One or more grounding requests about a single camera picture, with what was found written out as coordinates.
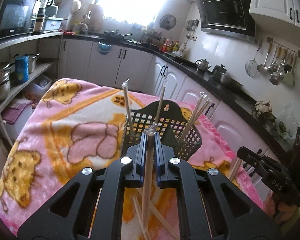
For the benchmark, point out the wrapped chopsticks left compartment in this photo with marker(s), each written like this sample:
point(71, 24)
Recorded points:
point(128, 112)

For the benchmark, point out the hanging wire strainer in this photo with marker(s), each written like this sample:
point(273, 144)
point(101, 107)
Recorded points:
point(251, 65)

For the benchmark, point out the white storage box on shelf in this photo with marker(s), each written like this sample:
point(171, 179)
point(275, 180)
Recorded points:
point(52, 24)

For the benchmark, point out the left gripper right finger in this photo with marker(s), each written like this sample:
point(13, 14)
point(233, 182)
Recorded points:
point(209, 205)

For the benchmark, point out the black kettle pot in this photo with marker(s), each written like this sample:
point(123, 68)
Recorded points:
point(217, 71)

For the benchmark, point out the steel basin on counter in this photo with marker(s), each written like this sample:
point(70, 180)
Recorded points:
point(230, 83)

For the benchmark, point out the black microwave oven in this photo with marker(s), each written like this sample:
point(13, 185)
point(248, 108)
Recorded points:
point(18, 17)

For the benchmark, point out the wrapped chopsticks middle compartment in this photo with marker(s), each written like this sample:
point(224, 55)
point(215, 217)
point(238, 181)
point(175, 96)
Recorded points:
point(160, 101)

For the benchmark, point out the hanging steel ladle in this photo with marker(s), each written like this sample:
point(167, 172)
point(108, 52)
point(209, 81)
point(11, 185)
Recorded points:
point(261, 68)

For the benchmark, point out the small wall fan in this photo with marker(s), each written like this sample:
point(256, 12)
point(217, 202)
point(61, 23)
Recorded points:
point(167, 22)

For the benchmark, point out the blender with black base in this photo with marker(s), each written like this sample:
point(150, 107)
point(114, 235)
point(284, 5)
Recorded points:
point(41, 15)

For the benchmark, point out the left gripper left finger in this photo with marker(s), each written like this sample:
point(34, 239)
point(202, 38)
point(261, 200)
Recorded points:
point(90, 205)

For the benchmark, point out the steel kettle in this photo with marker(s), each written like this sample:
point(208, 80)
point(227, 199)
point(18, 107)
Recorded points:
point(202, 65)

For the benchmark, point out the person's right hand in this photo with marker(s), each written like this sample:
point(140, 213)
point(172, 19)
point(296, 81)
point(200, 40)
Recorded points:
point(280, 212)

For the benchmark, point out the crossed wooden chopstick pair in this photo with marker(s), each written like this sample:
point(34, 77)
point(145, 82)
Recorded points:
point(162, 219)

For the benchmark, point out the wrapped chopsticks right compartment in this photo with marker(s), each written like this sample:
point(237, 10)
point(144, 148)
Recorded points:
point(200, 106)

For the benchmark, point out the black plastic utensil caddy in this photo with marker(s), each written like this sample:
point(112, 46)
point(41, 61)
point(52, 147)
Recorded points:
point(170, 126)

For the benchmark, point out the blue canister on shelf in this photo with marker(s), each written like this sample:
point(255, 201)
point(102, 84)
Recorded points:
point(22, 68)

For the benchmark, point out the black range hood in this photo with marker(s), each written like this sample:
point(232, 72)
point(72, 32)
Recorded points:
point(229, 18)

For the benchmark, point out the wrapped chopsticks compartment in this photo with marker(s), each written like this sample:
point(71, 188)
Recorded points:
point(200, 106)
point(160, 101)
point(128, 112)

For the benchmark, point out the stacked steel pots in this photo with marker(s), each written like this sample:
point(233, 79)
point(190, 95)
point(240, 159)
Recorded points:
point(5, 85)

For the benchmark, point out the black frying pan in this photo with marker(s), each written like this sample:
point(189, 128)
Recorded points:
point(116, 35)

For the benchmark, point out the bare wooden chopstick pair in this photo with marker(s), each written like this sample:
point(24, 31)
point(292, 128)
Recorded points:
point(140, 217)

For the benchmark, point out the blue hanging basket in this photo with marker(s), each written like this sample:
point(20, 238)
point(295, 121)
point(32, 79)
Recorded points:
point(104, 49)

